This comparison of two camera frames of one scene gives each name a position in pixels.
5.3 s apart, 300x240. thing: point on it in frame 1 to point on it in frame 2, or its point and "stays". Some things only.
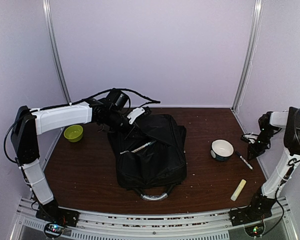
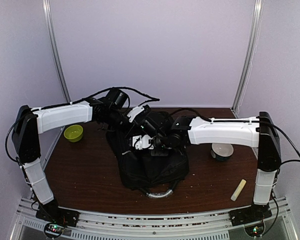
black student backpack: [151, 156] stays
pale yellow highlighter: [238, 189] stays
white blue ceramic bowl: [221, 150] stays
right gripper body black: [265, 135] to [162, 145]
